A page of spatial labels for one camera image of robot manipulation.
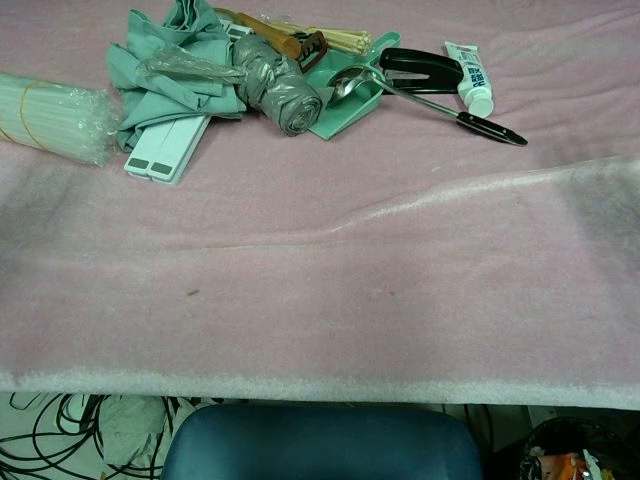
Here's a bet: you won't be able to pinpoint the crumpled white plastic bag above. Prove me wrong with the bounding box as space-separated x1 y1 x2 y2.
98 395 171 469

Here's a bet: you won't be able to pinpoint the metal spoon with black handle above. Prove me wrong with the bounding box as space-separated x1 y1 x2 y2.
331 65 529 148

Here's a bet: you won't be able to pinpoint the blue chair backrest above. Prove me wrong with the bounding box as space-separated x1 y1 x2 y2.
160 403 485 480

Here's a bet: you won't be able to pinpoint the pink foam sheet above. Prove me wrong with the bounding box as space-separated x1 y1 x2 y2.
0 0 640 412

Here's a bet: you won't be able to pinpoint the clear plastic bag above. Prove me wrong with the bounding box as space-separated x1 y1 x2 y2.
135 45 248 84

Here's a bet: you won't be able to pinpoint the white toothpaste tube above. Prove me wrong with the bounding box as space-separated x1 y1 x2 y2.
444 40 495 119

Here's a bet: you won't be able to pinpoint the bundle of wooden sticks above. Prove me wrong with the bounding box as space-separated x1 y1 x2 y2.
259 18 374 57

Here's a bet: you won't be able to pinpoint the teal green cloth garment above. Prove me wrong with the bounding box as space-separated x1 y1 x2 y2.
105 0 248 153

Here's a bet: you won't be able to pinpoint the black cables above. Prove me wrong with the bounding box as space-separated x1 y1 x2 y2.
0 392 176 480

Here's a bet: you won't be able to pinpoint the brown hair claw clip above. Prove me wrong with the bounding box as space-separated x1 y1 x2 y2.
294 30 330 75

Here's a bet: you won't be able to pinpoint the black stapler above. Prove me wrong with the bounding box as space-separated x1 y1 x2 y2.
378 47 465 95

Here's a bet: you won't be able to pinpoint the black trash bag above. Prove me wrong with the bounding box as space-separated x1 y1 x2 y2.
517 416 640 480

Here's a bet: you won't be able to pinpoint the wooden handle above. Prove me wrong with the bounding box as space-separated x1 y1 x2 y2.
214 6 303 60

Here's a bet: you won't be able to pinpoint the mint green plastic dustpan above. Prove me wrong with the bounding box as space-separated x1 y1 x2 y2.
307 31 402 142

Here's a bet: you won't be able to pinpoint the grey garbage bag roll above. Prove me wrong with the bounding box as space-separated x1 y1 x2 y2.
231 34 325 138

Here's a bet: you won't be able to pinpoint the bundle of white straws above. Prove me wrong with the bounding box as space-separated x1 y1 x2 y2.
0 72 123 168

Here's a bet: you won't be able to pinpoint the white folding stand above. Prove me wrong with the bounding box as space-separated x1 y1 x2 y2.
123 113 213 187

